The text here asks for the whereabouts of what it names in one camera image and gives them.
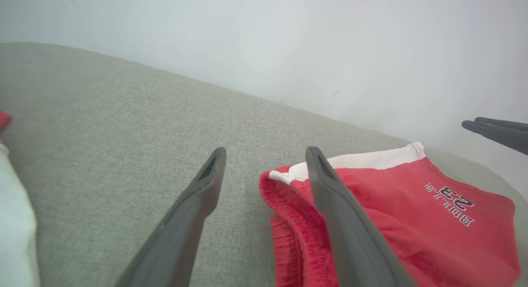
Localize red shorts with white band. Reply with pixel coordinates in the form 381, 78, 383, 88
259, 141, 521, 287

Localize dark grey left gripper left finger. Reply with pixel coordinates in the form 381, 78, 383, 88
115, 147, 227, 287

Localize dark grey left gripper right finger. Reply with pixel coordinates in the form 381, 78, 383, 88
305, 146, 415, 287

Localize grey fabric sofa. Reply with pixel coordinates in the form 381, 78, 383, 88
0, 42, 528, 287

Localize red shirt with white sleeves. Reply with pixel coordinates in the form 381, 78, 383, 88
0, 111, 40, 287

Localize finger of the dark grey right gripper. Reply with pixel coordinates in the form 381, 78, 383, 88
474, 117, 528, 133
461, 120, 528, 156

